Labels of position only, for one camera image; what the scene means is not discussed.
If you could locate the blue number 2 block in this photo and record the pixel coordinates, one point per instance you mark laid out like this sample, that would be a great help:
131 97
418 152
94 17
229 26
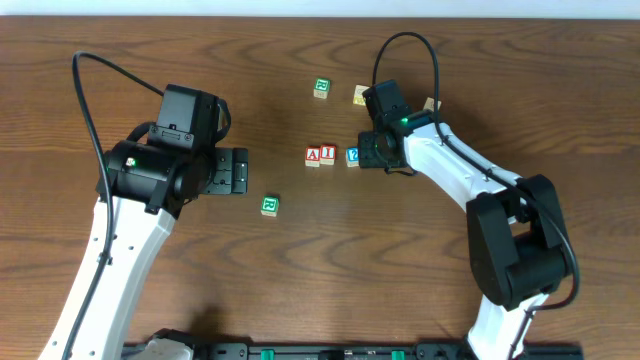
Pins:
352 157

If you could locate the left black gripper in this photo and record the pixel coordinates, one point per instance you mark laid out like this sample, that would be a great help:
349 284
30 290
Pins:
230 170

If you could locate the red letter I block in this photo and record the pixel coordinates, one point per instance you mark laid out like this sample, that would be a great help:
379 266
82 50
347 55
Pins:
327 154

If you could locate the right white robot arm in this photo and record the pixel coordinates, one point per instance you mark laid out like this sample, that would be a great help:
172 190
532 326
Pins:
519 249

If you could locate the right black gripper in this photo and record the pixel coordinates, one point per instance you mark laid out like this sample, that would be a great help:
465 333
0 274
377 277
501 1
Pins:
370 150

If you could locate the yellow letter block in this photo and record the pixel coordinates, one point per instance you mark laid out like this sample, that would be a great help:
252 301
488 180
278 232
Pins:
358 98

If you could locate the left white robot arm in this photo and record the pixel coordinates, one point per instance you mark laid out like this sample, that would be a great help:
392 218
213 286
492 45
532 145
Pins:
137 208

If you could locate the plain wooden letter block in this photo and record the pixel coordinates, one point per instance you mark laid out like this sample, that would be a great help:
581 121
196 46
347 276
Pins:
431 104

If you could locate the red letter A block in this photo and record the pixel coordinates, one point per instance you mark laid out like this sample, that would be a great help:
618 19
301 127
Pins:
312 157

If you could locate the near green R block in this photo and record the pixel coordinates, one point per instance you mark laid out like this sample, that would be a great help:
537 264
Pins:
270 206

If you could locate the far green letter block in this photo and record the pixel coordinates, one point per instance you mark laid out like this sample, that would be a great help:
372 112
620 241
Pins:
321 88

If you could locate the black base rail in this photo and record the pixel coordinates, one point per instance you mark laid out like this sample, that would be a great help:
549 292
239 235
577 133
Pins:
173 344

